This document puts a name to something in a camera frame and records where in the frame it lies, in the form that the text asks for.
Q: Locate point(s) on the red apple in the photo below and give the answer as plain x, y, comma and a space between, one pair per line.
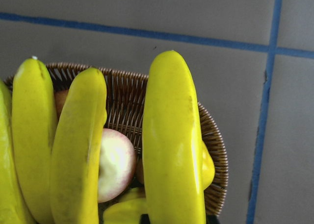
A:
60, 98

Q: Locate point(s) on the yellow banana at edge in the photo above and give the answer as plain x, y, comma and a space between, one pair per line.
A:
13, 209

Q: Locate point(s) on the pink white peach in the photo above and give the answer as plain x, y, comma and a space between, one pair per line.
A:
116, 166

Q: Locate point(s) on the brown wicker basket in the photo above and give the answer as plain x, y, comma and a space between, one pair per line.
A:
124, 105

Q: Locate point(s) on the yellow starfruit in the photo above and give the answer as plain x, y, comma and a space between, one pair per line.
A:
128, 209

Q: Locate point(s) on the yellow lemon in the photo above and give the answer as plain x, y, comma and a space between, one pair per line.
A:
208, 168

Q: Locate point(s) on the yellow banana in basket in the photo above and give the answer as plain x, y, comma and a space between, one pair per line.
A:
34, 122

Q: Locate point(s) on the yellow banana moved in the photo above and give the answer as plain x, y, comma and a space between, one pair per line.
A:
172, 144
76, 151

